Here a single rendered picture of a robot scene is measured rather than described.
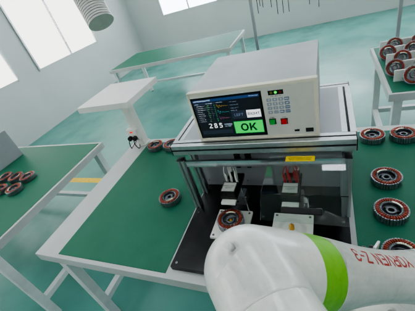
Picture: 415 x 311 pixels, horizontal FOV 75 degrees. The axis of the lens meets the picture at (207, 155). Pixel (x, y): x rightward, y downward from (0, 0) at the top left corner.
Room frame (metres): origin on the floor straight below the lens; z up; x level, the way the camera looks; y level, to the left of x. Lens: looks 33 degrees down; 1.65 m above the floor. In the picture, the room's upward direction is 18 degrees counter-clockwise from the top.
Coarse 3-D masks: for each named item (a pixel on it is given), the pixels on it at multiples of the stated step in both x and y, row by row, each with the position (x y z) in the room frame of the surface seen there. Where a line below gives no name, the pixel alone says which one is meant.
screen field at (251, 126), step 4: (248, 120) 0.84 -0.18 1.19; (252, 120) 0.83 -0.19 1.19; (256, 120) 0.82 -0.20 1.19; (260, 120) 0.82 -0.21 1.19; (236, 124) 0.86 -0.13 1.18; (240, 124) 0.85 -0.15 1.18; (244, 124) 0.85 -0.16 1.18; (248, 124) 0.84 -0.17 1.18; (252, 124) 0.83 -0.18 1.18; (256, 124) 0.83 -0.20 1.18; (260, 124) 0.82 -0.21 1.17; (236, 128) 0.86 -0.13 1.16; (240, 128) 0.86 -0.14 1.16; (244, 128) 0.85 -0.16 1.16; (248, 128) 0.84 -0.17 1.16; (252, 128) 0.83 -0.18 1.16; (256, 128) 0.83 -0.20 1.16; (260, 128) 0.82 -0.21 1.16; (236, 132) 0.87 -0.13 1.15; (240, 132) 0.86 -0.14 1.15; (244, 132) 0.85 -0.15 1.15; (248, 132) 0.84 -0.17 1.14; (252, 132) 0.84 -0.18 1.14
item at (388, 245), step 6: (390, 240) 0.50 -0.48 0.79; (396, 240) 0.49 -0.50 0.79; (402, 240) 0.49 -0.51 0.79; (408, 240) 0.48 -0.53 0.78; (384, 246) 0.49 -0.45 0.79; (390, 246) 0.48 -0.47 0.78; (396, 246) 0.48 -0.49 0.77; (402, 246) 0.48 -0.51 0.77; (408, 246) 0.46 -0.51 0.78; (414, 246) 0.46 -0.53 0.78
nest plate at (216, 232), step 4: (220, 212) 0.87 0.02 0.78; (244, 212) 0.82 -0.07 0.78; (248, 212) 0.81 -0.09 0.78; (252, 212) 0.81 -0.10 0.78; (244, 216) 0.80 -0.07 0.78; (248, 216) 0.80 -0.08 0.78; (252, 216) 0.80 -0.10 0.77; (216, 220) 0.83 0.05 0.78; (236, 220) 0.79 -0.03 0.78; (248, 220) 0.77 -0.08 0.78; (216, 224) 0.81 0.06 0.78; (216, 228) 0.79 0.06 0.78; (212, 232) 0.77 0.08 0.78; (216, 232) 0.77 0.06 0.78; (220, 232) 0.76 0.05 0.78; (212, 236) 0.75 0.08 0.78; (216, 236) 0.75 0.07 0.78
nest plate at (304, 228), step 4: (276, 224) 0.71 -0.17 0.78; (280, 224) 0.70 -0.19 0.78; (284, 224) 0.70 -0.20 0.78; (288, 224) 0.69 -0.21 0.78; (296, 224) 0.68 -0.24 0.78; (300, 224) 0.67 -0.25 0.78; (304, 224) 0.67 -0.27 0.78; (308, 224) 0.66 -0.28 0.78; (312, 224) 0.66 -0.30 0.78; (284, 228) 0.68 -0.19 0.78; (288, 228) 0.67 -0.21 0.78; (296, 228) 0.66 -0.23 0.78; (300, 228) 0.66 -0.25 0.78; (304, 228) 0.65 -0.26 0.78; (308, 228) 0.65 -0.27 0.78; (312, 228) 0.64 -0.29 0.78; (304, 232) 0.64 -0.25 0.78; (308, 232) 0.63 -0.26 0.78; (312, 232) 0.62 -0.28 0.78
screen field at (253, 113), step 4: (232, 112) 0.86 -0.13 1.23; (236, 112) 0.86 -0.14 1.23; (240, 112) 0.85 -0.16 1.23; (244, 112) 0.84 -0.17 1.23; (248, 112) 0.84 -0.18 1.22; (252, 112) 0.83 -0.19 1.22; (256, 112) 0.82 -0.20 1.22; (260, 112) 0.82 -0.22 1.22; (232, 116) 0.86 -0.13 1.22; (236, 116) 0.86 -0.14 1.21; (240, 116) 0.85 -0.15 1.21; (244, 116) 0.84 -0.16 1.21; (248, 116) 0.84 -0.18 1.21; (252, 116) 0.83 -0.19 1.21; (256, 116) 0.82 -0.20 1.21; (260, 116) 0.82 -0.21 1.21
